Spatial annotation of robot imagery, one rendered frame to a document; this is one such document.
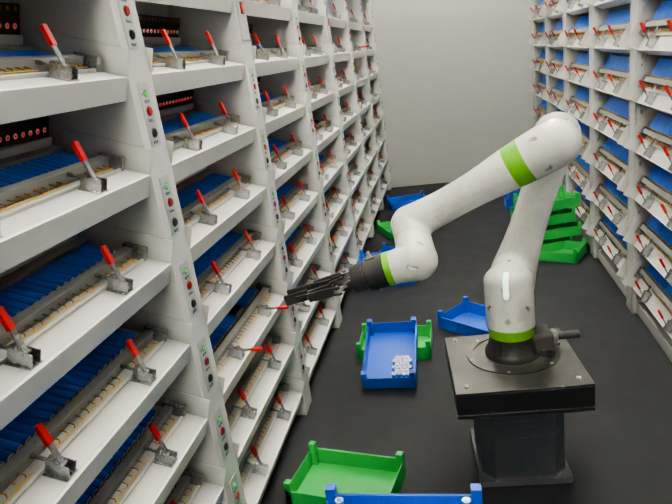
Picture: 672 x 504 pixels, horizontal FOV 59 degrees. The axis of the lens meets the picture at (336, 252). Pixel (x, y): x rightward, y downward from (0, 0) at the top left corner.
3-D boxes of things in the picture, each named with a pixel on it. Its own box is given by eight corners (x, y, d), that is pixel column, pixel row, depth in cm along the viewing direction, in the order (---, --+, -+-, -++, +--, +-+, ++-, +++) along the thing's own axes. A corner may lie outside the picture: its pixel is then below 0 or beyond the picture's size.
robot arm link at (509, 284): (537, 319, 171) (534, 256, 166) (534, 344, 157) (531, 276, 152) (491, 319, 176) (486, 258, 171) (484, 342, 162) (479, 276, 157)
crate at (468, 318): (523, 327, 255) (522, 309, 253) (495, 345, 243) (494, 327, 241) (466, 311, 278) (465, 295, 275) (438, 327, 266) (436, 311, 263)
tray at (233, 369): (283, 307, 201) (287, 282, 198) (220, 410, 145) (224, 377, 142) (226, 293, 203) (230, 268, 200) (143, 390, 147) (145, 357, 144)
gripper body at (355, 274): (363, 257, 164) (332, 266, 167) (359, 268, 156) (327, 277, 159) (372, 281, 166) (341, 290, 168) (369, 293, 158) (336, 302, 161)
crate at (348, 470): (406, 473, 178) (403, 451, 175) (387, 523, 160) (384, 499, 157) (314, 461, 189) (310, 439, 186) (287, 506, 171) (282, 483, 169)
